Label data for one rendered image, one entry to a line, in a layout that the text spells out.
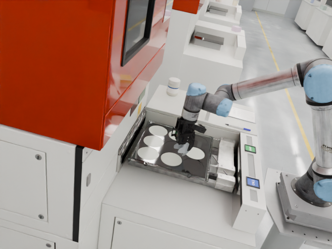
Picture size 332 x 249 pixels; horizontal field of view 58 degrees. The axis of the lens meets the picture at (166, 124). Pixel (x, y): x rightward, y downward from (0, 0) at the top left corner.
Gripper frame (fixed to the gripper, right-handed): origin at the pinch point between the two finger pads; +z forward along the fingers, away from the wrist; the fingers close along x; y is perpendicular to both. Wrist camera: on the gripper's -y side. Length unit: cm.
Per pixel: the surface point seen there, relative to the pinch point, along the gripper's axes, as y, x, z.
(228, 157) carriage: -25.0, 5.4, 4.0
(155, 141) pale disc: 7.1, -15.1, 2.1
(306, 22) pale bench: -900, -587, 60
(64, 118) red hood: 60, 19, -38
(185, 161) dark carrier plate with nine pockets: 1.0, 3.7, 2.1
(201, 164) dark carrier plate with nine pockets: -5.5, 8.0, 2.1
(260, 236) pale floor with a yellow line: -88, 8, 92
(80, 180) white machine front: 56, 22, -18
